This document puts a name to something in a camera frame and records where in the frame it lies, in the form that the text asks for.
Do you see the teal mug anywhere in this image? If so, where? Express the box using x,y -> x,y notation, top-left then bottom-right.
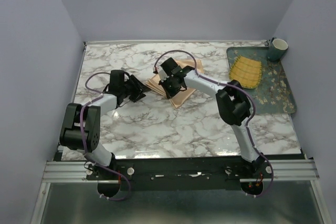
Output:
266,37 -> 288,62

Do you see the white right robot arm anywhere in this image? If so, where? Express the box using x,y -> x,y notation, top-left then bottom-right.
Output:
154,58 -> 266,178

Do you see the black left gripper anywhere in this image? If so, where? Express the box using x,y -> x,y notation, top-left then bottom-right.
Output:
120,74 -> 151,102

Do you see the peach cloth napkin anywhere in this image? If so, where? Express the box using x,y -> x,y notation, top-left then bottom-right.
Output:
145,59 -> 204,109

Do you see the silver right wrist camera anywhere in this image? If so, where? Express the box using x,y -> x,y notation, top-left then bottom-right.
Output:
157,67 -> 170,82

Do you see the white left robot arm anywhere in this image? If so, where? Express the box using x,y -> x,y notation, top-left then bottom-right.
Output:
59,70 -> 150,179

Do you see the yellow woven coaster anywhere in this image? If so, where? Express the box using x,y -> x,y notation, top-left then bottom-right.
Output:
229,56 -> 262,89

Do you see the floral teal tray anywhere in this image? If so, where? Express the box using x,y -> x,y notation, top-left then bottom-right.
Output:
226,47 -> 297,114

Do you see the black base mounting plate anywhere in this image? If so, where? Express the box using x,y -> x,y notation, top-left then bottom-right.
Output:
86,156 -> 272,191

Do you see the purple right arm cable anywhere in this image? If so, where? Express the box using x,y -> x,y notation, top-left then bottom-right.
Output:
153,50 -> 275,198

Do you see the aluminium frame rail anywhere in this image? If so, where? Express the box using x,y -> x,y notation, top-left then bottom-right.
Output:
42,159 -> 320,183

